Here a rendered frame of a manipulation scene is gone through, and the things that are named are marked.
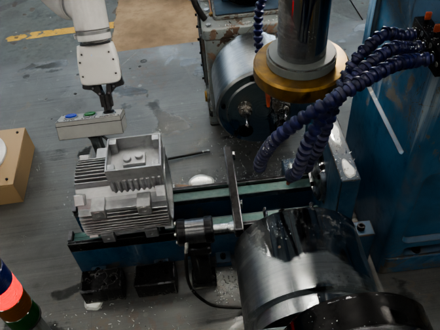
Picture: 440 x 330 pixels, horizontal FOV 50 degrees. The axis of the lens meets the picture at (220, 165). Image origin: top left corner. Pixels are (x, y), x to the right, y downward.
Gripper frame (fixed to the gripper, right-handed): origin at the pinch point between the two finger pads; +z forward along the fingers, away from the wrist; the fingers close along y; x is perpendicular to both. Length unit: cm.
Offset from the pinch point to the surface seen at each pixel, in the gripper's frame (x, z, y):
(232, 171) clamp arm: -18.9, 15.8, 30.0
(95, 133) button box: -3.5, 7.0, -3.8
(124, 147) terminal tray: -19.4, 6.5, 6.0
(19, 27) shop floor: 267, -5, -112
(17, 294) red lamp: -52, 20, -11
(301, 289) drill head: -60, 20, 38
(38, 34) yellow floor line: 254, 1, -96
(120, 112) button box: -1.1, 3.0, 3.3
